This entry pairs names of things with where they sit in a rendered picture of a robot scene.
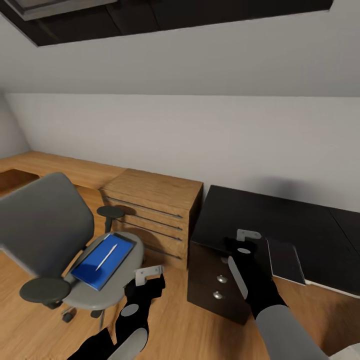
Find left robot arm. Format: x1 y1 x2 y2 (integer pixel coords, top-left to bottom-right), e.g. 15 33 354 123
67 265 166 360

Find folder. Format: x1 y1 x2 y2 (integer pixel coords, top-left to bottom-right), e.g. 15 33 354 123
70 234 133 292

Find notebook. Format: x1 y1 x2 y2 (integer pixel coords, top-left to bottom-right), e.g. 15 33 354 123
267 238 306 286

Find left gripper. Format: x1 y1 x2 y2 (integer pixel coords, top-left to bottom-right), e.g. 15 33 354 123
125 273 166 304

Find swivel chair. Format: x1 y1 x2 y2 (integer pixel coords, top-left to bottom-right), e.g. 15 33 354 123
0 171 145 332

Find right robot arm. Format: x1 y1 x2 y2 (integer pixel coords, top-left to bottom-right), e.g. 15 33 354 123
223 228 330 360

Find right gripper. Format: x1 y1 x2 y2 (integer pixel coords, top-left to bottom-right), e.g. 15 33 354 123
223 237 257 256

